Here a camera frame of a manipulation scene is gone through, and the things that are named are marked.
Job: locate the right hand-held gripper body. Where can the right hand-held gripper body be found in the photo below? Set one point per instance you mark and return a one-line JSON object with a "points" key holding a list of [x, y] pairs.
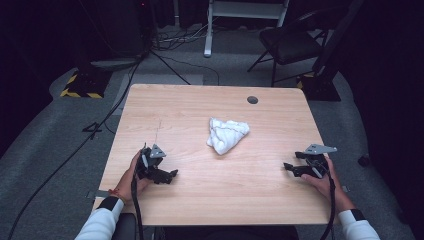
{"points": [[318, 165]]}

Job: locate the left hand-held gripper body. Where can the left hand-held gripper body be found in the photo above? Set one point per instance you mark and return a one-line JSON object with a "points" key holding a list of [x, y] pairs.
{"points": [[148, 166]]}

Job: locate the white towel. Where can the white towel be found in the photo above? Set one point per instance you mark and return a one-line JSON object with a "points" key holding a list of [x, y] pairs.
{"points": [[226, 135]]}

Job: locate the person's right hand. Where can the person's right hand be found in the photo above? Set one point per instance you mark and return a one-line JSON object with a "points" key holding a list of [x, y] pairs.
{"points": [[320, 185]]}

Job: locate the person's left hand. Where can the person's left hand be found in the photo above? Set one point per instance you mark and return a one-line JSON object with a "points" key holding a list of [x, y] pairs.
{"points": [[125, 185]]}

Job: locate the grey tape strip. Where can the grey tape strip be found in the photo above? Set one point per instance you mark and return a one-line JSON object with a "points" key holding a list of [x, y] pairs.
{"points": [[100, 194], [345, 189]]}

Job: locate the small black floor object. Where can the small black floor object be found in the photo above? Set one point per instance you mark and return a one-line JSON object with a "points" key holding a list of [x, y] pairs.
{"points": [[364, 160]]}

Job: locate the black seat armrest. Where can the black seat armrest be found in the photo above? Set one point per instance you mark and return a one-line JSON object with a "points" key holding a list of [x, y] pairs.
{"points": [[125, 228]]}

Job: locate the black stand with base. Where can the black stand with base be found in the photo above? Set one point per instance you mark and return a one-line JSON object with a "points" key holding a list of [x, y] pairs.
{"points": [[321, 86]]}

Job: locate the dark round table grommet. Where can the dark round table grommet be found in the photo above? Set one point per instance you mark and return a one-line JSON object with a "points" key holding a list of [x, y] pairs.
{"points": [[252, 100]]}

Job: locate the person's dark lap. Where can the person's dark lap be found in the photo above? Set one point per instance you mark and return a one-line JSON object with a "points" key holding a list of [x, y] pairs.
{"points": [[230, 234]]}

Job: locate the black base with hazard stripes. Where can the black base with hazard stripes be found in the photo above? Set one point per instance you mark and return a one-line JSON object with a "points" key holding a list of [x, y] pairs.
{"points": [[85, 83]]}

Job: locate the black folding chair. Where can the black folding chair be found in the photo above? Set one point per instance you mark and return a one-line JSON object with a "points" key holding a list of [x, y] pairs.
{"points": [[288, 45]]}

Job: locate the black equipment cabinet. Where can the black equipment cabinet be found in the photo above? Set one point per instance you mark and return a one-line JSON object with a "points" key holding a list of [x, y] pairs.
{"points": [[126, 26]]}

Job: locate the white metal desk frame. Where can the white metal desk frame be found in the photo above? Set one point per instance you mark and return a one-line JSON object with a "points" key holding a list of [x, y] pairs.
{"points": [[243, 10]]}

